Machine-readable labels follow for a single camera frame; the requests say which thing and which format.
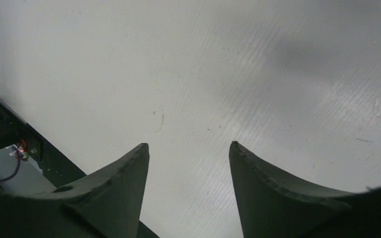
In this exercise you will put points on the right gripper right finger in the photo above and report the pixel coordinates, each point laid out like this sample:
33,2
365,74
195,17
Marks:
273,203

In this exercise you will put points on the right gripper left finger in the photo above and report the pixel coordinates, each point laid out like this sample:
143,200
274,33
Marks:
104,204

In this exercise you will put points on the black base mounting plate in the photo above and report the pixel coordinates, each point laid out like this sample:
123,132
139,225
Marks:
56,167

